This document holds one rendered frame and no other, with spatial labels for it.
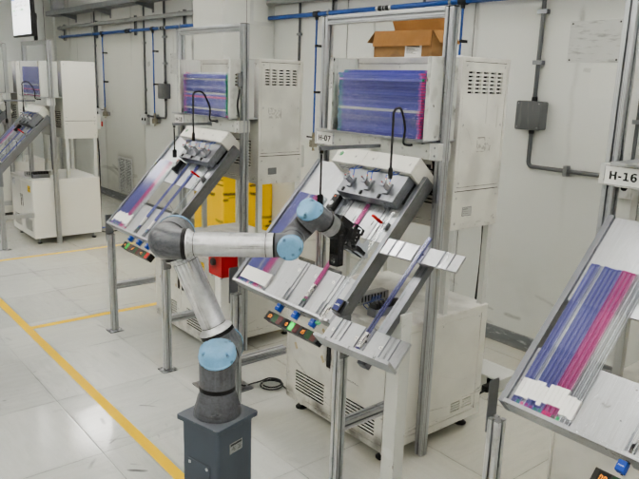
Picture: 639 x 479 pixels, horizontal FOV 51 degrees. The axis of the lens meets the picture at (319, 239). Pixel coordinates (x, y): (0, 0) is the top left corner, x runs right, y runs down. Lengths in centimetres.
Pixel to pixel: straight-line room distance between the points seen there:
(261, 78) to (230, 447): 231
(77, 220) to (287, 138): 342
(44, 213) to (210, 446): 494
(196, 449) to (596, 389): 122
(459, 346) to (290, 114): 174
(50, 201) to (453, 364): 471
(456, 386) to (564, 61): 195
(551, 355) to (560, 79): 233
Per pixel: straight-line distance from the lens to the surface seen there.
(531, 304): 434
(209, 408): 219
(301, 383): 333
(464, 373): 326
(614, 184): 230
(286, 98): 403
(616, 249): 225
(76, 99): 690
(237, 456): 228
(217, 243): 203
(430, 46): 319
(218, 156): 384
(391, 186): 271
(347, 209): 288
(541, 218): 421
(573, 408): 199
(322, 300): 264
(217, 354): 213
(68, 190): 694
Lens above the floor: 160
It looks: 13 degrees down
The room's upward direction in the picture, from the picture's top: 2 degrees clockwise
